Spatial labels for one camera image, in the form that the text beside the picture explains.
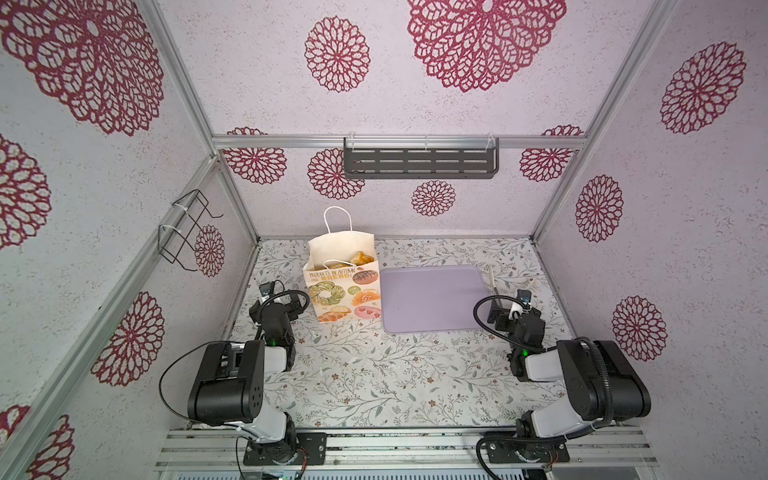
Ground printed white paper bag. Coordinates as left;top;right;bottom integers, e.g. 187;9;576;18
302;206;382;323

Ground round crusty yellow bread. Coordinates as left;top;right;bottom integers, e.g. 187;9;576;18
322;260;355;270

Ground knotted golden bun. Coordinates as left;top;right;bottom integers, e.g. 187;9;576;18
349;251;375;266

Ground cream bread tongs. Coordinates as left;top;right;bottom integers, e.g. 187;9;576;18
487;266;513;331

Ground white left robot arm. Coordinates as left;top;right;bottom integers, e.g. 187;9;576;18
186;290;327;469

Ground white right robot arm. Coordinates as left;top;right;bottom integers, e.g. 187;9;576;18
476;309;651;466

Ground lilac plastic tray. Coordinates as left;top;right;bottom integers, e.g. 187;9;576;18
380;265;490;334

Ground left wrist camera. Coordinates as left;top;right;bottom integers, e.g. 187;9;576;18
259;280;285;304

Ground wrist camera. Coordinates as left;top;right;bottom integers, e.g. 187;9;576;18
508;289;533;320
259;280;285;304

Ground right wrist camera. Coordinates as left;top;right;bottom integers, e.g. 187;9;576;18
508;289;533;320

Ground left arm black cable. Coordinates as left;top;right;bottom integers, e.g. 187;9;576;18
158;341;253;480

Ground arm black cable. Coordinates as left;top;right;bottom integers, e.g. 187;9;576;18
158;341;253;480
472;293;616;480

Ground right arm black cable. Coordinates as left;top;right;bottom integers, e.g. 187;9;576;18
472;293;616;480

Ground black wire wall rack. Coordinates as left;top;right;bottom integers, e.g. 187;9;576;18
156;189;225;277

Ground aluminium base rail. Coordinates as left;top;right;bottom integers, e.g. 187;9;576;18
150;426;664;479

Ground grey wall shelf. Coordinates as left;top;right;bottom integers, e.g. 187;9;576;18
342;138;499;180

